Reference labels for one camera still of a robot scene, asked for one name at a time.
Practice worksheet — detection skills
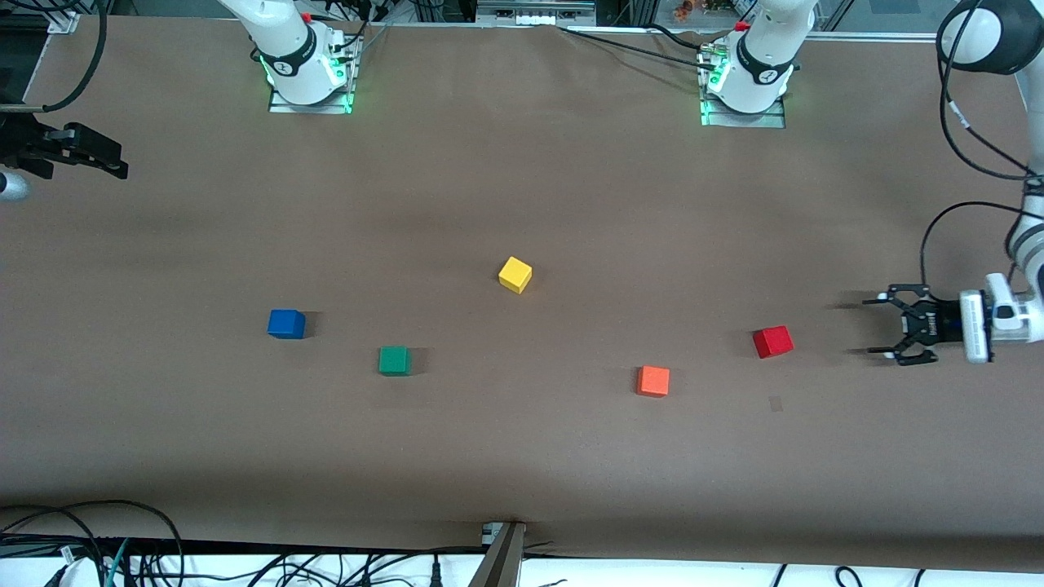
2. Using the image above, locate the red wooden block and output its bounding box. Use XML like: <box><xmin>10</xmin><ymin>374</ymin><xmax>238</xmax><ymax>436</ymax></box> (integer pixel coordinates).
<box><xmin>752</xmin><ymin>325</ymin><xmax>794</xmax><ymax>360</ymax></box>

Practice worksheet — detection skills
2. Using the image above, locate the yellow wooden block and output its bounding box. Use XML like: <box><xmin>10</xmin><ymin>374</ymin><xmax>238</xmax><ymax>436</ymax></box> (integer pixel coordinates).
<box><xmin>498</xmin><ymin>256</ymin><xmax>533</xmax><ymax>295</ymax></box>

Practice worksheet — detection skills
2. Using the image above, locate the brown table cover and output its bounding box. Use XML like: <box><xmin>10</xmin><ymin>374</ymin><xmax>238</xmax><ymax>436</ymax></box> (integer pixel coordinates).
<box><xmin>0</xmin><ymin>16</ymin><xmax>1044</xmax><ymax>572</ymax></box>

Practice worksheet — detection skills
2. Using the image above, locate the grey power strip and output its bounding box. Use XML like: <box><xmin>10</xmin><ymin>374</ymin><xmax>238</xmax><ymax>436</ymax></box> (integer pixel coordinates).
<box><xmin>477</xmin><ymin>0</ymin><xmax>596</xmax><ymax>25</ymax></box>

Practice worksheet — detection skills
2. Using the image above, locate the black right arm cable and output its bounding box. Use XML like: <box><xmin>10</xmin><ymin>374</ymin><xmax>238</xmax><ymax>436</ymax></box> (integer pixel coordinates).
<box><xmin>41</xmin><ymin>0</ymin><xmax>108</xmax><ymax>113</ymax></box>

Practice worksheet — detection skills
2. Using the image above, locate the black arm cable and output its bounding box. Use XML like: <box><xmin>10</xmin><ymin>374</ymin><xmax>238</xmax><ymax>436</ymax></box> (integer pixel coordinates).
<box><xmin>922</xmin><ymin>0</ymin><xmax>1044</xmax><ymax>286</ymax></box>
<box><xmin>41</xmin><ymin>0</ymin><xmax>108</xmax><ymax>113</ymax></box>

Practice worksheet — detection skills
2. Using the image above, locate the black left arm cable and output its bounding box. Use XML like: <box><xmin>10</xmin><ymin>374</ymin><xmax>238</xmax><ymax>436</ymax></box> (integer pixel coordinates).
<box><xmin>922</xmin><ymin>0</ymin><xmax>1044</xmax><ymax>286</ymax></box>

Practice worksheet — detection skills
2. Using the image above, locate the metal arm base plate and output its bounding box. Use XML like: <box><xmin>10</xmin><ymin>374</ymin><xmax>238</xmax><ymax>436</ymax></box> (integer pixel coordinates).
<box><xmin>269</xmin><ymin>82</ymin><xmax>353</xmax><ymax>115</ymax></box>
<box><xmin>700</xmin><ymin>94</ymin><xmax>787</xmax><ymax>129</ymax></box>

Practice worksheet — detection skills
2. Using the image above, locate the aluminium frame rail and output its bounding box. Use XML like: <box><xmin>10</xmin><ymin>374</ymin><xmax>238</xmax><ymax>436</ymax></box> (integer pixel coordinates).
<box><xmin>795</xmin><ymin>29</ymin><xmax>947</xmax><ymax>42</ymax></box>

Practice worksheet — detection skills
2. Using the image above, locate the black looped cable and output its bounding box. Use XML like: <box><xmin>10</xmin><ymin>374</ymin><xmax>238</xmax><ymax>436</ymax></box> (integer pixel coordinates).
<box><xmin>0</xmin><ymin>499</ymin><xmax>187</xmax><ymax>587</ymax></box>

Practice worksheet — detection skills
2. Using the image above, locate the green cable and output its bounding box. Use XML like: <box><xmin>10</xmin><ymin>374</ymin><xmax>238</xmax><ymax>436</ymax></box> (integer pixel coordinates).
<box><xmin>104</xmin><ymin>538</ymin><xmax>131</xmax><ymax>587</ymax></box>

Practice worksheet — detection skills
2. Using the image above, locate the aluminium profile post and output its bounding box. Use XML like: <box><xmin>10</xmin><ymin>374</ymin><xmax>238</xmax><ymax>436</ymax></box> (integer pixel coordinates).
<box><xmin>469</xmin><ymin>522</ymin><xmax>527</xmax><ymax>587</ymax></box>

